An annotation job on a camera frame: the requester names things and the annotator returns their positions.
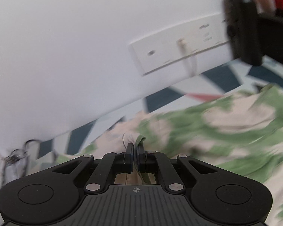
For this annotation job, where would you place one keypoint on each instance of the white wall socket panel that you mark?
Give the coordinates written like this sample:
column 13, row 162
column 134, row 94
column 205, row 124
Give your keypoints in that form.
column 199, row 44

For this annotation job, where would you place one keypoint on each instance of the black water bottle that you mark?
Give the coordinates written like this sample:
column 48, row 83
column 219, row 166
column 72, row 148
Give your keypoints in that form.
column 242, row 25

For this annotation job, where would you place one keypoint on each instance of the geometric patterned tablecloth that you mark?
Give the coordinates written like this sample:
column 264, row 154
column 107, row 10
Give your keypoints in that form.
column 209, row 85

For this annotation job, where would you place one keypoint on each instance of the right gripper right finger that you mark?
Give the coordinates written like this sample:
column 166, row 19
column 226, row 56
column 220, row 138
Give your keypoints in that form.
column 160, row 165

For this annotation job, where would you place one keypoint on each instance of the green and cream patterned garment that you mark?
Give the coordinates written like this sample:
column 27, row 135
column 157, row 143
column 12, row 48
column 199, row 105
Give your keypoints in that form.
column 240, row 131

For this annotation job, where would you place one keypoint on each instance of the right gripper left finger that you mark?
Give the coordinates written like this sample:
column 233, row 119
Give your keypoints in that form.
column 108, row 167

